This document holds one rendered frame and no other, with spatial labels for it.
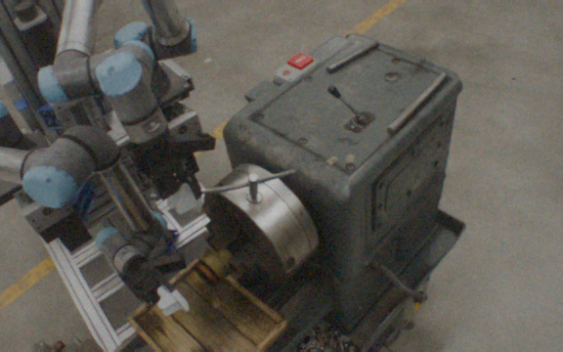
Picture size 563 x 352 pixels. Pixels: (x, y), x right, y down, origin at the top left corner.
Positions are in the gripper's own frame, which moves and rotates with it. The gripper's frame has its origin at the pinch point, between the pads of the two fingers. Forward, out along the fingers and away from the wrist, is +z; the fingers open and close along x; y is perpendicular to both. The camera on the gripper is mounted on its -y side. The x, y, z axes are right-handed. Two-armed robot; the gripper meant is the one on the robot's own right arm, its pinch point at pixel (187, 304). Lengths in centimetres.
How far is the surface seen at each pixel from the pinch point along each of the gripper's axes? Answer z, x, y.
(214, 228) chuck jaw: -6.3, 8.0, -17.4
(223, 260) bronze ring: -0.4, 3.4, -13.7
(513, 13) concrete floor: -62, -111, -351
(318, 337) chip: 12, -52, -30
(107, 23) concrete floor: -353, -110, -146
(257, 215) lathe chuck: 3.6, 14.2, -24.4
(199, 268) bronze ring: -3.4, 3.2, -8.3
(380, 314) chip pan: 22, -54, -51
